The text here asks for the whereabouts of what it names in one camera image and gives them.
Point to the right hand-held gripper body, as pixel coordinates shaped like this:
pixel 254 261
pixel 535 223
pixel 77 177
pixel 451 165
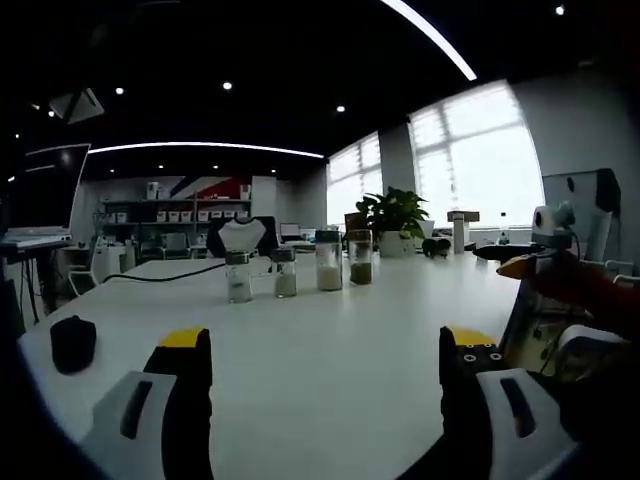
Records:
pixel 550 225

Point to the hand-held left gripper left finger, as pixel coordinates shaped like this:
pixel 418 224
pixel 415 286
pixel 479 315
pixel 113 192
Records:
pixel 185 400

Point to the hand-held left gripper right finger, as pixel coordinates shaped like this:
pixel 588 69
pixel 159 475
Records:
pixel 465 395

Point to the seasoning bottle with white powder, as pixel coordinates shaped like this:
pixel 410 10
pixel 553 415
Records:
pixel 240 280

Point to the seasoning bottle with green herbs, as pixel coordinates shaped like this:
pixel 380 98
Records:
pixel 361 265

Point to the short seasoning bottle beige powder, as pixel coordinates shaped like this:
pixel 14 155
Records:
pixel 285 280

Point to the tall seasoning bottle white grains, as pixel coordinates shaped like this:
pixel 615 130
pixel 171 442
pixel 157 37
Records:
pixel 329 270

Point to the white board panel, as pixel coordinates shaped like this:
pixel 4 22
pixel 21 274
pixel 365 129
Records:
pixel 570 210

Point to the white box stand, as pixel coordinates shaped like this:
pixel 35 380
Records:
pixel 462 227

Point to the black hanging jacket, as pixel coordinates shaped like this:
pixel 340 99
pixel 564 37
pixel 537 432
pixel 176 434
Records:
pixel 608 190

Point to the small dark figurine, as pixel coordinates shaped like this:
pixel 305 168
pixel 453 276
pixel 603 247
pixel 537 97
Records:
pixel 437 248

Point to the large bright window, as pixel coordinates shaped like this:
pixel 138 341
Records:
pixel 475 160

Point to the white rounded device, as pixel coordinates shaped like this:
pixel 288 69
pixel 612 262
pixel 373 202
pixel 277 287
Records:
pixel 590 340

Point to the black lumpy object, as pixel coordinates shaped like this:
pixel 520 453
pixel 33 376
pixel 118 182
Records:
pixel 73 345

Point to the green potted plant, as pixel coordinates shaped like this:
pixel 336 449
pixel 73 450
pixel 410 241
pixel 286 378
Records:
pixel 395 215

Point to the office chair with white shirt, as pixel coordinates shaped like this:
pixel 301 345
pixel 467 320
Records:
pixel 242 237

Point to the storage shelf with white boxes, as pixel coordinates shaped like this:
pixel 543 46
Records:
pixel 175 217

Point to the small bright window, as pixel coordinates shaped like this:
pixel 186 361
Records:
pixel 354 180

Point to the straight ceiling light strip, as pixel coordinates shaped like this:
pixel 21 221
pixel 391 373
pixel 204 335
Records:
pixel 434 37

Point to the white keyboard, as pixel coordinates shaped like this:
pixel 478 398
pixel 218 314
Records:
pixel 35 236

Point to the curved ceiling light strip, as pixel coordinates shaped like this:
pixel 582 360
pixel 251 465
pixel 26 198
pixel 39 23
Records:
pixel 205 146

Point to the dark computer monitor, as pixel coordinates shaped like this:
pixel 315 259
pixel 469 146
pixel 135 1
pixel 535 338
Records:
pixel 42 187

